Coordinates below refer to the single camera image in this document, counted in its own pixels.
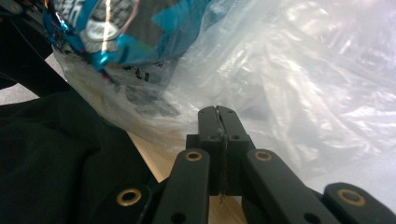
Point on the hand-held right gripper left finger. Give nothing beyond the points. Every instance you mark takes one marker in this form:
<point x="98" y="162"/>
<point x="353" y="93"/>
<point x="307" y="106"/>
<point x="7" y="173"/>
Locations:
<point x="211" y="130"/>

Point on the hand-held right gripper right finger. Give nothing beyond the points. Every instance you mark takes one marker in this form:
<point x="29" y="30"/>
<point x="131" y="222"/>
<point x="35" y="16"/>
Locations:
<point x="235" y="137"/>

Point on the clear plastic bag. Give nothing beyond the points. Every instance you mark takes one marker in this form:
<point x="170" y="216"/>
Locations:
<point x="280" y="71"/>

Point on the blue snack packet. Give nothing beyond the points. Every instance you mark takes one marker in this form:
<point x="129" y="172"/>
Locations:
<point x="134" y="34"/>

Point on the dark cloth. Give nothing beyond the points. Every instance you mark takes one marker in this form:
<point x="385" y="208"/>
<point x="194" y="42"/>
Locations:
<point x="56" y="149"/>

